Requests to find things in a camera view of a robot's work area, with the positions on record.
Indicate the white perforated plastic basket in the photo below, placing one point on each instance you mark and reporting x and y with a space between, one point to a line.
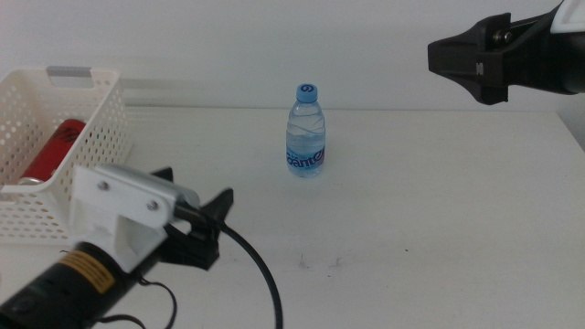
100 128

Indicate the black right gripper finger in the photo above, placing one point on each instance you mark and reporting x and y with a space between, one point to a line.
457 48
491 82

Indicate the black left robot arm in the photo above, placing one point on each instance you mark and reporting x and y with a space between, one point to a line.
45 297

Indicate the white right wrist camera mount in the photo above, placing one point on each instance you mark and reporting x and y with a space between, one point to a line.
571 18

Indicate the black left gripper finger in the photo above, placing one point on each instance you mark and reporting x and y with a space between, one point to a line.
224 203
165 174

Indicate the clear water bottle blue cap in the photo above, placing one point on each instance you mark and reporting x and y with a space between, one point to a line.
305 137

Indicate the red cola can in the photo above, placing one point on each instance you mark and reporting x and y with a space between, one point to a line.
50 155

